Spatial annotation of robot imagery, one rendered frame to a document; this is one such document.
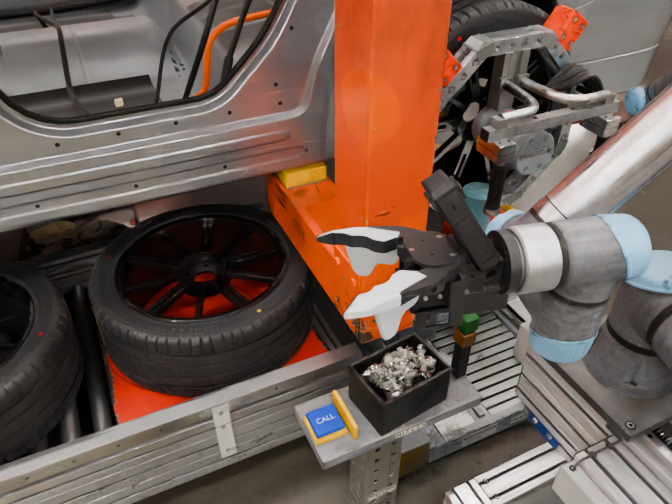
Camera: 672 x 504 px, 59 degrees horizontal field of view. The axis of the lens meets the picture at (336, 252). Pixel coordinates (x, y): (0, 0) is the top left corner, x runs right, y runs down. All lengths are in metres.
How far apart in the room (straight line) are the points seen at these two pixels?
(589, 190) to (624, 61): 1.61
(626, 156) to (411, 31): 0.47
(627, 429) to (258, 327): 0.93
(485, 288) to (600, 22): 1.66
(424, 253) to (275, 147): 1.13
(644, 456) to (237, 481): 1.17
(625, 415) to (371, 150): 0.64
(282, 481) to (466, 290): 1.33
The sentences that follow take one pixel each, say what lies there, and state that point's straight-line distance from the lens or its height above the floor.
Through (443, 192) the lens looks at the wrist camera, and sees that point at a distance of 0.58.
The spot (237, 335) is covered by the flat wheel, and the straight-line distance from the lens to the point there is 1.59.
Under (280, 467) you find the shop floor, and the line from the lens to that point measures 1.92.
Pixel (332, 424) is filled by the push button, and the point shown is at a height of 0.48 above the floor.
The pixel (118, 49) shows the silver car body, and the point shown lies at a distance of 2.35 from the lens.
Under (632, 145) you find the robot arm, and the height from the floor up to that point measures 1.28.
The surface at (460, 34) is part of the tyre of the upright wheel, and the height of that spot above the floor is 1.12.
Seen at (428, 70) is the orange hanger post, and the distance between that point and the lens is 1.17.
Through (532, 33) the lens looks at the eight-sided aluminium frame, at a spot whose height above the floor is 1.12.
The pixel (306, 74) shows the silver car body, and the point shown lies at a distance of 1.68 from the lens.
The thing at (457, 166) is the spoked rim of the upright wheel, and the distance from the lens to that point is 1.90.
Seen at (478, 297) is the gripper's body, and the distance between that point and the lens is 0.66.
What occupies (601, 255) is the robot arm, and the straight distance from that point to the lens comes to 0.68.
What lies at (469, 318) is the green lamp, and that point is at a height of 0.66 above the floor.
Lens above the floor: 1.62
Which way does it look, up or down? 38 degrees down
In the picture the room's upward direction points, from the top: straight up
